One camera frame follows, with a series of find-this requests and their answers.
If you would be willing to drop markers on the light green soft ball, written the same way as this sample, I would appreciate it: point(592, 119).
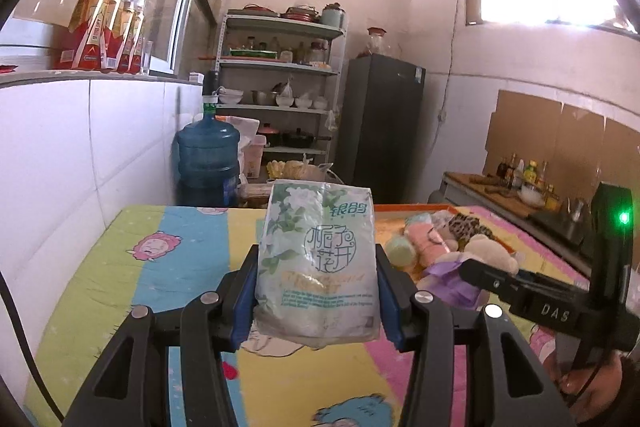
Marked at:
point(400, 252)

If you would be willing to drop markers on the floral tissue pack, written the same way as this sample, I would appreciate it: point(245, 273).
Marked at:
point(315, 257)

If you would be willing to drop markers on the red flat plate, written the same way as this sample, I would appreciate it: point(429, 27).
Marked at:
point(260, 11)

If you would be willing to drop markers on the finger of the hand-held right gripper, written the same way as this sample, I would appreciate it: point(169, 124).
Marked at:
point(530, 294)

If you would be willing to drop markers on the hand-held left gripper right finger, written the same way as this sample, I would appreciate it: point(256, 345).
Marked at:
point(389, 302)

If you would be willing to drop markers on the green tray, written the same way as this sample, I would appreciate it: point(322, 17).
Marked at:
point(252, 53)

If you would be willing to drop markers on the white stacked bowls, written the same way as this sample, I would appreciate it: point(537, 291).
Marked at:
point(231, 97)

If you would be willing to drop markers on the beige and purple plush toy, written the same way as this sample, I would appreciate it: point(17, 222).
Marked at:
point(487, 252)

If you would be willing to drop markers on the plastic bag of yellow fruit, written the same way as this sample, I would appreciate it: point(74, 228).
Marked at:
point(295, 169)

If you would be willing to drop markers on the blue water jug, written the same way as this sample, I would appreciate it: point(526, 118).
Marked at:
point(207, 157)

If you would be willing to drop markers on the glass jar with red lid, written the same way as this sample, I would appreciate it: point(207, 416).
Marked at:
point(376, 42)

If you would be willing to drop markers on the white sack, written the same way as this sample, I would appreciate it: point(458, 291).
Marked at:
point(245, 127)

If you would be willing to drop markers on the teal canister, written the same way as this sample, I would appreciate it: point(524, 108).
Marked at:
point(332, 17)

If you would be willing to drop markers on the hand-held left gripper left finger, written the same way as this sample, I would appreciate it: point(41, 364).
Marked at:
point(245, 292)

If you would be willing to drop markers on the colourful printed blanket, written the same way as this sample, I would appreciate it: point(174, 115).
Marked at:
point(165, 267)

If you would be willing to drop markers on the grey metal shelf rack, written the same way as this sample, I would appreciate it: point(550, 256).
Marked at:
point(280, 69)

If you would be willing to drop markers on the dark grey fridge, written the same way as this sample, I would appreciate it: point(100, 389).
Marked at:
point(380, 132)

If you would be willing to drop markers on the leopard print cloth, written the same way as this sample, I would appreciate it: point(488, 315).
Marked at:
point(470, 227)

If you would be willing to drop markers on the clear drinking glass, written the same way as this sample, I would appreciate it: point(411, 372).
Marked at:
point(146, 57)

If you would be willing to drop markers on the black wok pan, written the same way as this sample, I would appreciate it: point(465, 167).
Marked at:
point(300, 139)

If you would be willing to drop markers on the black pot with red lid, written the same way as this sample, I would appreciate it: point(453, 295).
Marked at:
point(269, 136)

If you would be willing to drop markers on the red stacked pots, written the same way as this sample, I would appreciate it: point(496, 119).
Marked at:
point(300, 14)

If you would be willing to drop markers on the white bowl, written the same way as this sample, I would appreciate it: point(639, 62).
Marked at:
point(532, 197)

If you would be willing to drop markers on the brown cardboard sheet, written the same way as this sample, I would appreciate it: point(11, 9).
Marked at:
point(622, 157)
point(582, 147)
point(520, 127)

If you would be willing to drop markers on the water jug pump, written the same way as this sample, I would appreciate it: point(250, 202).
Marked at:
point(210, 92)

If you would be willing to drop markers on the person's right hand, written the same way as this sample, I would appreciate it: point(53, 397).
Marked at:
point(595, 387)

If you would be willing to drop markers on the group of condiment bottles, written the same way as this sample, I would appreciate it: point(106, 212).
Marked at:
point(530, 172)

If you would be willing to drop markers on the wooden cutting board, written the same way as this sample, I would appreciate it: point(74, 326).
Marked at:
point(480, 187)

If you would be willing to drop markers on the kitchen counter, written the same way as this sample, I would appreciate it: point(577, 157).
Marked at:
point(470, 199)

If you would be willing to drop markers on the pink plastic container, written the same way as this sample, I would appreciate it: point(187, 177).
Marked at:
point(252, 157)

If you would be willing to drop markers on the orange cardboard box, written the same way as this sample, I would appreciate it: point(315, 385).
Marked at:
point(387, 222)

